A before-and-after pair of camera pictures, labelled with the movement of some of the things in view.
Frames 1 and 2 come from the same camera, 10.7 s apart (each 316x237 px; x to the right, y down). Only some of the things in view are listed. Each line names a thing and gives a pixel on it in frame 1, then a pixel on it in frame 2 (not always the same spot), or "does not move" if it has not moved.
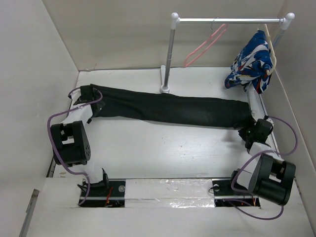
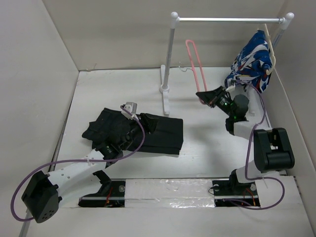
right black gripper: x=241 y=132 -> x=209 y=97
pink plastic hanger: x=184 y=65 -> x=193 y=68
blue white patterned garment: x=250 y=65 does not move
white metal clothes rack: x=286 y=22 does not move
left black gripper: x=89 y=120 -> x=149 y=122
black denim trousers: x=128 y=103 -> x=162 y=135
